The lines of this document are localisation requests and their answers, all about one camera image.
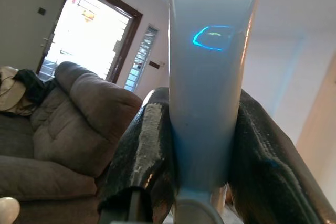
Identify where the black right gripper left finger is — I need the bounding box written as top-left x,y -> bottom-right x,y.
98,87 -> 179,224

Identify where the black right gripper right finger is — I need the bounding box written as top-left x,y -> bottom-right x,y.
227,89 -> 336,224

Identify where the beige long-handled dustpan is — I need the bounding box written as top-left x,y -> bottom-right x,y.
167,0 -> 264,224

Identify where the beige broom with purple bristles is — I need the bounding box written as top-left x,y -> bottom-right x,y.
0,197 -> 21,224

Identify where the grey fabric sofa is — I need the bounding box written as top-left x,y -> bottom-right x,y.
0,61 -> 144,224

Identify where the glass louvre window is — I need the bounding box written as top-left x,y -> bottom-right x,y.
123,24 -> 160,92

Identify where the black garment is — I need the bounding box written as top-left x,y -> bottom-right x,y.
13,69 -> 57,104

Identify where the beige garment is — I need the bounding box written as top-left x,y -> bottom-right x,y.
0,66 -> 33,116

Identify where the brown wooden door frame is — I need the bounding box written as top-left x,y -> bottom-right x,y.
36,0 -> 144,83

